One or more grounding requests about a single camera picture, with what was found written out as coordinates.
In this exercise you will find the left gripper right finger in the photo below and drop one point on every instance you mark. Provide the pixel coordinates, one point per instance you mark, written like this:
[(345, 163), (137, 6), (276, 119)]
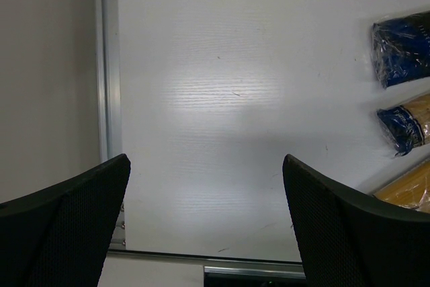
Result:
[(347, 238)]

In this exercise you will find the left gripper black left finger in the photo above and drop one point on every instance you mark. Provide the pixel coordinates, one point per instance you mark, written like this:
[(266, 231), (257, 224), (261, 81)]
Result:
[(60, 236)]

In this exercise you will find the spaghetti bag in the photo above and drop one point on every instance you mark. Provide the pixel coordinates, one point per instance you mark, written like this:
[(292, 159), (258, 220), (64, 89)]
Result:
[(407, 124), (410, 190), (400, 49)]

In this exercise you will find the front left spaghetti bag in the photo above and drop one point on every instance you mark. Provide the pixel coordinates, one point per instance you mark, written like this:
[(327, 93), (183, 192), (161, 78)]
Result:
[(410, 190)]

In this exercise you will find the top spaghetti bag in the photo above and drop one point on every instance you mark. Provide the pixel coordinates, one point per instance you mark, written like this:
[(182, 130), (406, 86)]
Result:
[(400, 49)]

